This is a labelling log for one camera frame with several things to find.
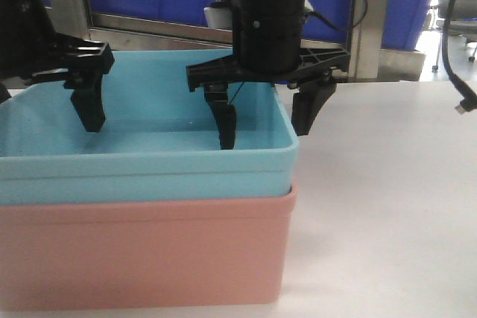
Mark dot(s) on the grey office chair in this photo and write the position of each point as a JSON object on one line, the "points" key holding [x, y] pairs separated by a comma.
{"points": [[463, 22]]}

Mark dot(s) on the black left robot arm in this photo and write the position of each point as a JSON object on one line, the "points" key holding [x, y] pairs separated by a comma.
{"points": [[34, 51]]}

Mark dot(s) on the large blue crate right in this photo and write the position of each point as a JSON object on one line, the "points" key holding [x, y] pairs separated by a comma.
{"points": [[403, 22]]}

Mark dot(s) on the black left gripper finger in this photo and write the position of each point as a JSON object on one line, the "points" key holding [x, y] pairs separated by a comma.
{"points": [[87, 100]]}

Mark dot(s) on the pink plastic box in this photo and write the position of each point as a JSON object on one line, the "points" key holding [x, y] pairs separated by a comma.
{"points": [[170, 253]]}

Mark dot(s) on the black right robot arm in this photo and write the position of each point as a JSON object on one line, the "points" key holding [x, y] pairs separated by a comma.
{"points": [[267, 49]]}

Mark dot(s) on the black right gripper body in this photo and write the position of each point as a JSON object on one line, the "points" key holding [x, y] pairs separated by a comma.
{"points": [[310, 64]]}

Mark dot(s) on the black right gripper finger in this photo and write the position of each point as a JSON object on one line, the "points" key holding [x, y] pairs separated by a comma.
{"points": [[224, 113], [309, 100]]}

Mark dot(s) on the stainless steel shelf rack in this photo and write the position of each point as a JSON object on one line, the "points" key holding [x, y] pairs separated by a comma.
{"points": [[369, 61]]}

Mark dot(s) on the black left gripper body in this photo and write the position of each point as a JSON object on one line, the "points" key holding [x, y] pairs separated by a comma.
{"points": [[30, 45]]}

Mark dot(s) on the light blue plastic box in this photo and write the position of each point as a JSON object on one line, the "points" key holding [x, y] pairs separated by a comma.
{"points": [[159, 140]]}

